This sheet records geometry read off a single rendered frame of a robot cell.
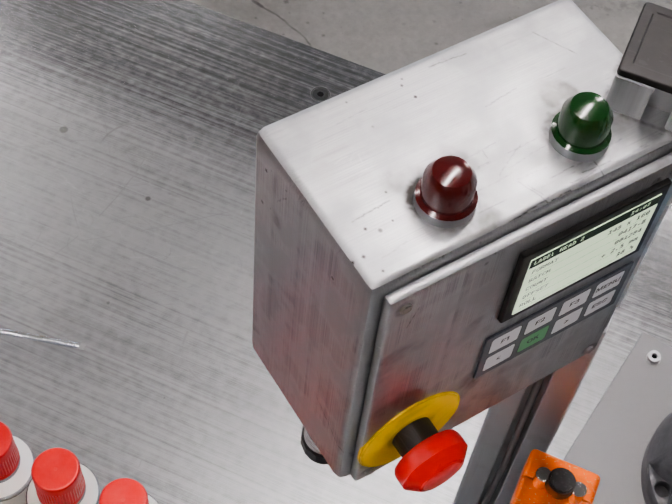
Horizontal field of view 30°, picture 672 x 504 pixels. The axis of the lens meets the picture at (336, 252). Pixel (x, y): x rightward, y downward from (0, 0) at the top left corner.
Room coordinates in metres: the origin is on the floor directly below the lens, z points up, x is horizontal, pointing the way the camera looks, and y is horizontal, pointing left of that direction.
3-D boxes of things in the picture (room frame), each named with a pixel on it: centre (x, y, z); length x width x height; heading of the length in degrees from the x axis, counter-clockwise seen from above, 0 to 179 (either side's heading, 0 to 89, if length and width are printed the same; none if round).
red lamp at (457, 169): (0.30, -0.04, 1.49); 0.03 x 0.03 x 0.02
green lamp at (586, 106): (0.35, -0.10, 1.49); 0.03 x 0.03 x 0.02
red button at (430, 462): (0.26, -0.06, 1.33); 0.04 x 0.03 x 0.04; 127
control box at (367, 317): (0.34, -0.06, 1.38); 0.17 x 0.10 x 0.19; 127
